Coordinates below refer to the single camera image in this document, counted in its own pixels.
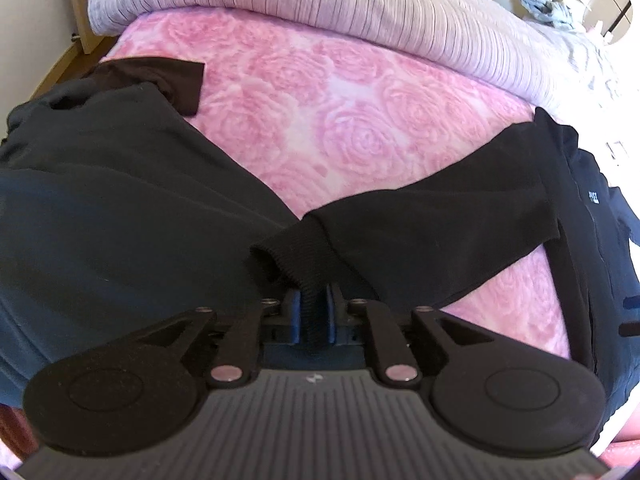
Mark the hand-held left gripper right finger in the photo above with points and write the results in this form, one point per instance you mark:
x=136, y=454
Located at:
x=331, y=317

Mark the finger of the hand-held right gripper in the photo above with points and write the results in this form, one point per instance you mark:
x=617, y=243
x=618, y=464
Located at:
x=629, y=330
x=631, y=302

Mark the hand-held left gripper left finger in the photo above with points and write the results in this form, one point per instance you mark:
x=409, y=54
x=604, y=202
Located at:
x=296, y=317

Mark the black knit sweater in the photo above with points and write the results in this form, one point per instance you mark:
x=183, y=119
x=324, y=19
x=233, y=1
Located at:
x=425, y=220

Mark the black sweatshirt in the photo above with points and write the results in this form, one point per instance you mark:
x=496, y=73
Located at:
x=100, y=210

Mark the pink cloth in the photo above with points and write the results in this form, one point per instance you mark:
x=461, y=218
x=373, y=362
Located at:
x=625, y=440

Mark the pink rose blanket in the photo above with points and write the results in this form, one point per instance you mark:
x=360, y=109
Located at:
x=325, y=110

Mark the brown garment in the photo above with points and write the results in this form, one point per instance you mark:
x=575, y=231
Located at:
x=170, y=80

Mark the blue-grey cloth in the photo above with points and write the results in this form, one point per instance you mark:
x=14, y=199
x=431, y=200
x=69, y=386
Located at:
x=545, y=10

